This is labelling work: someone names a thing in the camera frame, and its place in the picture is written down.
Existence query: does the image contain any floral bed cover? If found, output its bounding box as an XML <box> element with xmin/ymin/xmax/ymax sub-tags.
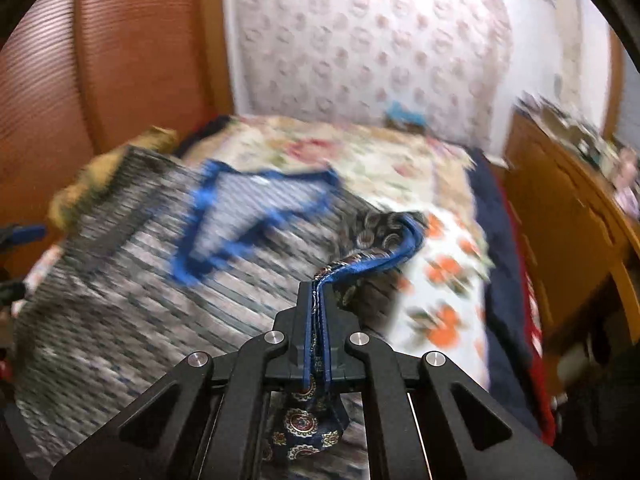
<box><xmin>220</xmin><ymin>115</ymin><xmax>478</xmax><ymax>211</ymax></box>

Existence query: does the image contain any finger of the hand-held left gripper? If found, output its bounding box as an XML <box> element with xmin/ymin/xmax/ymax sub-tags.
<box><xmin>0</xmin><ymin>225</ymin><xmax>47</xmax><ymax>247</ymax></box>

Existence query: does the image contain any small blue box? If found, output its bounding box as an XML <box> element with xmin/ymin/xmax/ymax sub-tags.
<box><xmin>384</xmin><ymin>101</ymin><xmax>429</xmax><ymax>131</ymax></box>

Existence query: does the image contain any clutter of bottles and boxes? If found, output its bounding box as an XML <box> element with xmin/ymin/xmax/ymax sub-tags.
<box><xmin>515</xmin><ymin>89</ymin><xmax>640</xmax><ymax>211</ymax></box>

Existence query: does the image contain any navy medallion print garment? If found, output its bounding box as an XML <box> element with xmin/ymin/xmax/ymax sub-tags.
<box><xmin>12</xmin><ymin>147</ymin><xmax>431</xmax><ymax>466</ymax></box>

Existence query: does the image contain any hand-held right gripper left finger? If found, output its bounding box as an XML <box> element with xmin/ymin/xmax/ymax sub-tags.
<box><xmin>47</xmin><ymin>280</ymin><xmax>317</xmax><ymax>480</ymax></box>

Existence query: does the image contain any navy blanket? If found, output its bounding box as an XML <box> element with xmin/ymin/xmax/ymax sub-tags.
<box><xmin>467</xmin><ymin>150</ymin><xmax>543</xmax><ymax>443</ymax></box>

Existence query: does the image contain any yellow embroidered pillow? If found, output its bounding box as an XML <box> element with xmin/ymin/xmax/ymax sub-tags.
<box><xmin>47</xmin><ymin>127</ymin><xmax>180</xmax><ymax>231</ymax></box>

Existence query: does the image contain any red blanket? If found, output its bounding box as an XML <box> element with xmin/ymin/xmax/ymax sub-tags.
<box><xmin>500</xmin><ymin>192</ymin><xmax>558</xmax><ymax>447</ymax></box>

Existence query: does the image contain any ring pattern curtain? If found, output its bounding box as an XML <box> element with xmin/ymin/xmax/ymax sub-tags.
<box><xmin>222</xmin><ymin>0</ymin><xmax>517</xmax><ymax>161</ymax></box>

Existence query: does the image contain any wooden cabinet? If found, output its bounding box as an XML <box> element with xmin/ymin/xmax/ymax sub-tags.
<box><xmin>502</xmin><ymin>110</ymin><xmax>640</xmax><ymax>361</ymax></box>

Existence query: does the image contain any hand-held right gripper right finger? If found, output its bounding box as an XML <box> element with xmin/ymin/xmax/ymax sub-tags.
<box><xmin>320</xmin><ymin>282</ymin><xmax>581</xmax><ymax>480</ymax></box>

